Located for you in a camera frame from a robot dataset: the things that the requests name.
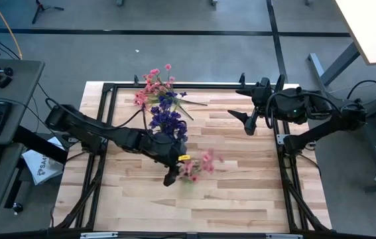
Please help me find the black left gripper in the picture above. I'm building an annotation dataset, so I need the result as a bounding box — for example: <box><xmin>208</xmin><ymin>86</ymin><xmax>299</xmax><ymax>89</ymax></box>
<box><xmin>140</xmin><ymin>131</ymin><xmax>189</xmax><ymax>187</ymax></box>

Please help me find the black looped cable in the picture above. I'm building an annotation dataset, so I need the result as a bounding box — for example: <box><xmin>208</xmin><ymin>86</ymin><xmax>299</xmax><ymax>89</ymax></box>
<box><xmin>346</xmin><ymin>79</ymin><xmax>376</xmax><ymax>100</ymax></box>

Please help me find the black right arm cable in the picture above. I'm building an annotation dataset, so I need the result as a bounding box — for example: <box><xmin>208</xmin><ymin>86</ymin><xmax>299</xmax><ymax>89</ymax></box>
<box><xmin>265</xmin><ymin>91</ymin><xmax>343</xmax><ymax>130</ymax></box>

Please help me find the black aluminium table frame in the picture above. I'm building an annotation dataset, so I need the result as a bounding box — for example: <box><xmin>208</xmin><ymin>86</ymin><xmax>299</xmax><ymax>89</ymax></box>
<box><xmin>50</xmin><ymin>73</ymin><xmax>333</xmax><ymax>239</ymax></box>

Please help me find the grey table leg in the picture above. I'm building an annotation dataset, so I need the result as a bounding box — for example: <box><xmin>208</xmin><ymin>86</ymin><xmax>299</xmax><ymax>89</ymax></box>
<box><xmin>305</xmin><ymin>42</ymin><xmax>361</xmax><ymax>88</ymax></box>

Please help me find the black tripod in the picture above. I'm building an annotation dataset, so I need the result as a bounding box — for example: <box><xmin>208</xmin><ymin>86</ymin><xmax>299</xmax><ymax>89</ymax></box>
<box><xmin>31</xmin><ymin>0</ymin><xmax>65</xmax><ymax>25</ymax></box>

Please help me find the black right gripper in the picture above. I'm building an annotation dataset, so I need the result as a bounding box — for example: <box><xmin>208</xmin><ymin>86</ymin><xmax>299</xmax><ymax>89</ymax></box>
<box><xmin>227</xmin><ymin>76</ymin><xmax>277</xmax><ymax>136</ymax></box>

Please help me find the small white bracket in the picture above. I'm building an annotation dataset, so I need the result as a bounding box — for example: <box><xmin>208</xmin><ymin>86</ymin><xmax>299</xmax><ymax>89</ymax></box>
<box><xmin>276</xmin><ymin>133</ymin><xmax>290</xmax><ymax>146</ymax></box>

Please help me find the pink artificial flower stem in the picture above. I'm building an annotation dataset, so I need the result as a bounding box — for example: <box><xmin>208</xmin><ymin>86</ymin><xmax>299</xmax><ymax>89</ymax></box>
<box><xmin>141</xmin><ymin>62</ymin><xmax>208</xmax><ymax>107</ymax></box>
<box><xmin>133</xmin><ymin>88</ymin><xmax>195</xmax><ymax>121</ymax></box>
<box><xmin>178</xmin><ymin>148</ymin><xmax>225</xmax><ymax>184</ymax></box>

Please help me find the yellow cable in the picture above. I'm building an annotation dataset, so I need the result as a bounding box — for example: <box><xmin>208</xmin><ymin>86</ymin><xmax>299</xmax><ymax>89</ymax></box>
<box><xmin>0</xmin><ymin>0</ymin><xmax>23</xmax><ymax>60</ymax></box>

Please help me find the grey desk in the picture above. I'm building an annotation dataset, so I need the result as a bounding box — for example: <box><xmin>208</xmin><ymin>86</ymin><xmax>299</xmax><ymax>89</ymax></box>
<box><xmin>0</xmin><ymin>56</ymin><xmax>46</xmax><ymax>227</ymax></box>

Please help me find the black desk caster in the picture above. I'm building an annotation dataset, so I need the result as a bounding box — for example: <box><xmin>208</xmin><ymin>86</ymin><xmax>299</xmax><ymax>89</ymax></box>
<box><xmin>11</xmin><ymin>201</ymin><xmax>25</xmax><ymax>214</ymax></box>

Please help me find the black support beam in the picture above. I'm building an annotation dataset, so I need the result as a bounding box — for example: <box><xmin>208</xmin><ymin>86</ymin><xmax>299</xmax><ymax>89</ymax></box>
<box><xmin>13</xmin><ymin>125</ymin><xmax>69</xmax><ymax>164</ymax></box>

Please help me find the purple artificial flower stem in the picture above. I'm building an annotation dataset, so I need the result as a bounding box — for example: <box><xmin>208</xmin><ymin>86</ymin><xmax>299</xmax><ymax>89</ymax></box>
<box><xmin>157</xmin><ymin>90</ymin><xmax>188</xmax><ymax>112</ymax></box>
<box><xmin>149</xmin><ymin>105</ymin><xmax>182</xmax><ymax>130</ymax></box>
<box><xmin>166</xmin><ymin>119</ymin><xmax>189</xmax><ymax>143</ymax></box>

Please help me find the white table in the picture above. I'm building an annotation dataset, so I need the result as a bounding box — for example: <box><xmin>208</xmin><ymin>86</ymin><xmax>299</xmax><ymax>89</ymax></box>
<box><xmin>335</xmin><ymin>0</ymin><xmax>376</xmax><ymax>66</ymax></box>

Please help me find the silver frame bracket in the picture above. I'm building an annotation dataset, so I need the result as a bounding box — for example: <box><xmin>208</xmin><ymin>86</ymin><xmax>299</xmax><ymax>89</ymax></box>
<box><xmin>80</xmin><ymin>231</ymin><xmax>119</xmax><ymax>239</ymax></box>
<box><xmin>265</xmin><ymin>233</ymin><xmax>304</xmax><ymax>239</ymax></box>

